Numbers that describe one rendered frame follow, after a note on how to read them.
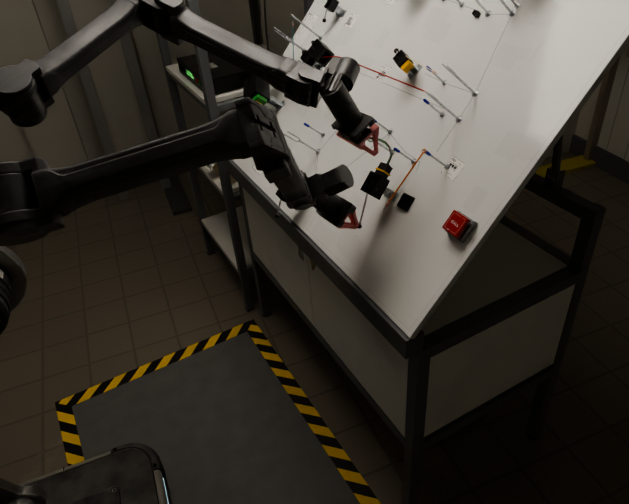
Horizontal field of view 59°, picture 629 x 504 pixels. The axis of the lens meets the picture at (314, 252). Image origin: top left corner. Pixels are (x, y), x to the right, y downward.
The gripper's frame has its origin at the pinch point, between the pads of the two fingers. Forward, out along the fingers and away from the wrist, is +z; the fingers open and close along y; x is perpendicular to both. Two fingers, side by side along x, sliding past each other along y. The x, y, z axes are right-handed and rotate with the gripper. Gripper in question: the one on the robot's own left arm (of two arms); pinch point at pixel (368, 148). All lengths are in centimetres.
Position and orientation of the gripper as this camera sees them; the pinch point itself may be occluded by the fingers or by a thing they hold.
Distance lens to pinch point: 138.3
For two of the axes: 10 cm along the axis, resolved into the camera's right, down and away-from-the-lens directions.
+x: -7.1, 7.0, -0.9
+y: -5.1, -4.2, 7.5
